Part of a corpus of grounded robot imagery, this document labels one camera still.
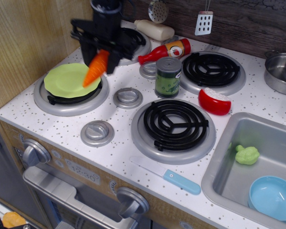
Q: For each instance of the green toy broccoli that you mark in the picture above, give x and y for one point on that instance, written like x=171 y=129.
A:
x=246 y=156

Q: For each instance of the red ketchup bottle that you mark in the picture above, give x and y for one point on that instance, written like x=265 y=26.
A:
x=176 y=49

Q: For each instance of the back left stove burner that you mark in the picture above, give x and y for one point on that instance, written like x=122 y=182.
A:
x=143 y=48

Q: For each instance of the left oven dial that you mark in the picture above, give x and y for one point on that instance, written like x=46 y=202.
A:
x=34 y=153

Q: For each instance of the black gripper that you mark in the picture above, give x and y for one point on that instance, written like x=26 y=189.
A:
x=103 y=32

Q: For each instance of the back right stove burner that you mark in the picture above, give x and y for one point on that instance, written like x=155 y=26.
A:
x=217 y=71

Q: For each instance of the oven clock display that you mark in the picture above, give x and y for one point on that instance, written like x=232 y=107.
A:
x=82 y=171

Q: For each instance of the cream toy bottle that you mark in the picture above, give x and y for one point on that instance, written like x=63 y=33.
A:
x=154 y=30

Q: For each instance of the front silver stovetop knob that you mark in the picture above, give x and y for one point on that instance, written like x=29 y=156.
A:
x=97 y=133

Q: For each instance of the right oven dial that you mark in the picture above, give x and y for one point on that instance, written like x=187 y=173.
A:
x=131 y=202

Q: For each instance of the middle silver stovetop knob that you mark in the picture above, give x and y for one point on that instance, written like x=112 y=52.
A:
x=127 y=98

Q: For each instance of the orange toy carrot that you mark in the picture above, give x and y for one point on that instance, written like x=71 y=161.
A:
x=97 y=67

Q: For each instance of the green label tin can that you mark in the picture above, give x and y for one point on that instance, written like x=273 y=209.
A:
x=167 y=78

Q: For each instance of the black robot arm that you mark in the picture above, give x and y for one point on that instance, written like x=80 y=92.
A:
x=108 y=4

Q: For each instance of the silver sink basin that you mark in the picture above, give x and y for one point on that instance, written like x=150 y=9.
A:
x=227 y=182

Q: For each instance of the light green plate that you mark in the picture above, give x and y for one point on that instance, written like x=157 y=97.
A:
x=66 y=81

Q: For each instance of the light blue bowl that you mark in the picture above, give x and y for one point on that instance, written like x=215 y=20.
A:
x=267 y=195

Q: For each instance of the front left stove burner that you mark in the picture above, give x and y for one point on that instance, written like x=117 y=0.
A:
x=66 y=110

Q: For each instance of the back silver stovetop knob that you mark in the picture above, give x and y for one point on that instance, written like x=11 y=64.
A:
x=148 y=70

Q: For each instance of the red toy cheese wedge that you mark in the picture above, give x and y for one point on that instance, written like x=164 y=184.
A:
x=214 y=102

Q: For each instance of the steel pot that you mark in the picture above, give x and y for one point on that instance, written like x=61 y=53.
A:
x=275 y=73

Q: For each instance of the oven dial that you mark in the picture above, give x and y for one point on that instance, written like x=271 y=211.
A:
x=131 y=202
x=34 y=153

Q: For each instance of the stove burner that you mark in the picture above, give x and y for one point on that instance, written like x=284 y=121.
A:
x=217 y=71
x=66 y=110
x=143 y=48
x=173 y=131

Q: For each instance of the front right stove burner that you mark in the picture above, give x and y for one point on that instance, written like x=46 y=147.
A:
x=173 y=131

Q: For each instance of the hanging silver spatula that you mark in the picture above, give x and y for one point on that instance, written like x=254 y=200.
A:
x=204 y=20

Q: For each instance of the oven door handle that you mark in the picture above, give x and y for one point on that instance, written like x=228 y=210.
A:
x=64 y=194

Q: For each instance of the hanging silver skimmer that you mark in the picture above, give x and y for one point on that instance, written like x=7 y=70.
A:
x=158 y=11

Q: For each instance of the blue handled toy knife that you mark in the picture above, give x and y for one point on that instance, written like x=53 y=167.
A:
x=167 y=175

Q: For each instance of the silver stovetop knob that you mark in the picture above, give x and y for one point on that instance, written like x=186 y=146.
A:
x=148 y=70
x=97 y=133
x=127 y=98

